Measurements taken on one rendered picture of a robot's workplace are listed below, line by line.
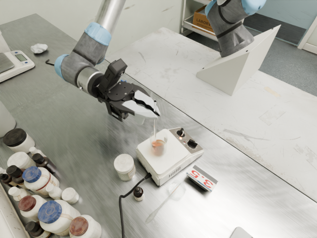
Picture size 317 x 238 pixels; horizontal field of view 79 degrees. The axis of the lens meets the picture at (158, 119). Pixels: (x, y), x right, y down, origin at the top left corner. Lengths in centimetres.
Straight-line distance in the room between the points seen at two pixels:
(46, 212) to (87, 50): 43
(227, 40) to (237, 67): 15
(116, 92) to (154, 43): 75
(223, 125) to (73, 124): 59
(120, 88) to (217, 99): 50
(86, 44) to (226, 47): 59
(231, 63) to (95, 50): 52
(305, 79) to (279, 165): 222
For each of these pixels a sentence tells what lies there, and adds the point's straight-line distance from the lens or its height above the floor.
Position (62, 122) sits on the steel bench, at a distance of 86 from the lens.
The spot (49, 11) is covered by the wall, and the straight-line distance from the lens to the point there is 184.
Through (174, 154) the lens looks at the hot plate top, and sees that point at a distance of 60.
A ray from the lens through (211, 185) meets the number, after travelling 65.
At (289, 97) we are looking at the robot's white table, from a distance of 104.
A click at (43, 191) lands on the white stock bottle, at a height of 95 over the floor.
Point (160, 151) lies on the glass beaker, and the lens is 56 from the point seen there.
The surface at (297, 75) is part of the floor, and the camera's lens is 294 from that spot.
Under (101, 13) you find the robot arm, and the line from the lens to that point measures 79.
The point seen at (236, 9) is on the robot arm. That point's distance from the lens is 84.
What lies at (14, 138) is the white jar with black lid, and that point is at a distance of 80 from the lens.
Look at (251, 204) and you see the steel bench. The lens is 69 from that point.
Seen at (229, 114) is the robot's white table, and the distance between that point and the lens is 85.
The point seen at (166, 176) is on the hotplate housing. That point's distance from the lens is 60.
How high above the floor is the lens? 151
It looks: 52 degrees down
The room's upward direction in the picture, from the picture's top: straight up
